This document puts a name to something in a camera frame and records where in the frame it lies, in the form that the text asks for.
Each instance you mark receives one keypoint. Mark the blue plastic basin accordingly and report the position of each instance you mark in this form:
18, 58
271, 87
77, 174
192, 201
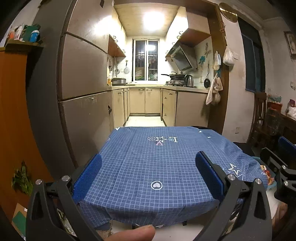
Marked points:
270, 175

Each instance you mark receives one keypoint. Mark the blue checkered tablecloth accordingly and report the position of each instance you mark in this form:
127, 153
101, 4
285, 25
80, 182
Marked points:
148, 175

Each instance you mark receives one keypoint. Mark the hanging cloth bags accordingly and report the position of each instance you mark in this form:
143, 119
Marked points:
213, 96

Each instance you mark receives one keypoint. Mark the kitchen window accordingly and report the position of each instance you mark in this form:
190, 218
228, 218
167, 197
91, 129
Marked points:
145, 60

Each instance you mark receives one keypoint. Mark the wooden cabinet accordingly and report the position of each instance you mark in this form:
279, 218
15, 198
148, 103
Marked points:
18, 143

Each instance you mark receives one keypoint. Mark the round wall clock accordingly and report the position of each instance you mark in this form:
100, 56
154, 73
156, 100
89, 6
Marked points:
228, 12

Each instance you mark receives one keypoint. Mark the black frying pan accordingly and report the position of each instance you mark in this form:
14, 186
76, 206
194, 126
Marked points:
175, 76

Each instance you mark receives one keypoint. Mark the left hand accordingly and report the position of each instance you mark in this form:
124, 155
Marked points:
144, 233

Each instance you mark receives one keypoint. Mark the grey refrigerator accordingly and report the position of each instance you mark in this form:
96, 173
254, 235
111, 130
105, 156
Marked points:
68, 98

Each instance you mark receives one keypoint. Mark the kitchen base cabinets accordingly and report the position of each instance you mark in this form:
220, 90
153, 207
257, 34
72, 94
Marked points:
175, 105

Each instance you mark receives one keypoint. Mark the dark wooden table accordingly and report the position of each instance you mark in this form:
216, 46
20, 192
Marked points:
279, 125

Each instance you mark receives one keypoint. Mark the right hand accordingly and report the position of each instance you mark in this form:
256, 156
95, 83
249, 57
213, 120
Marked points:
279, 214

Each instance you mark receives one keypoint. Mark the steel kettle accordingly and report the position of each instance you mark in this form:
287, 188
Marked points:
189, 80

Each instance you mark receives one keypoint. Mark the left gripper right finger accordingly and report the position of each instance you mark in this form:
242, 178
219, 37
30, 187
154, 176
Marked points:
243, 212

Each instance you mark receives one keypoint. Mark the hanging white plastic bag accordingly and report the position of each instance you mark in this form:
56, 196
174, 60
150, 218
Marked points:
228, 57

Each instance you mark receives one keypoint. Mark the framed wall picture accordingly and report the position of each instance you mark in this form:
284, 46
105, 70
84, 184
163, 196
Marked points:
290, 38

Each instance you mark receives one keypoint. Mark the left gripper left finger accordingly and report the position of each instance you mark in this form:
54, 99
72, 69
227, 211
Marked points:
54, 212

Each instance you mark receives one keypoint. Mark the range hood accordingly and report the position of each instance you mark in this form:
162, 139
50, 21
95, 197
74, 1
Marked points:
183, 57

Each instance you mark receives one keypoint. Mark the wooden chair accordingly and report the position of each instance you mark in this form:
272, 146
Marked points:
259, 114

